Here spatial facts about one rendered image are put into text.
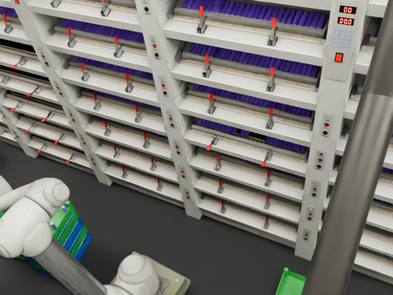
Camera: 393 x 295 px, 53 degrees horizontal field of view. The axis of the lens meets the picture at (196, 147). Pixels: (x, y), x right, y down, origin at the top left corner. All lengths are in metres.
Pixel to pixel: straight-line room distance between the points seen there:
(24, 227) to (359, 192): 1.35
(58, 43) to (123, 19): 0.48
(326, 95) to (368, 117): 1.18
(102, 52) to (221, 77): 0.59
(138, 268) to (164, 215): 0.80
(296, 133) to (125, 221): 1.39
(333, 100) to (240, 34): 0.40
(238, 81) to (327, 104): 0.35
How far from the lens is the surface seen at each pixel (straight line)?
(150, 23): 1.59
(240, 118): 1.71
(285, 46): 1.40
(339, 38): 1.31
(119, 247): 2.55
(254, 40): 1.43
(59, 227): 2.31
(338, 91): 1.43
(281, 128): 1.66
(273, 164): 1.81
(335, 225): 0.27
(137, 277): 1.86
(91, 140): 2.52
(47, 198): 1.54
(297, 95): 1.51
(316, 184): 1.81
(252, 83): 1.56
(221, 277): 2.35
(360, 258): 2.29
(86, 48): 1.95
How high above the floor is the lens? 2.15
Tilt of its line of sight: 48 degrees down
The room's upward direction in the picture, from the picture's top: 10 degrees counter-clockwise
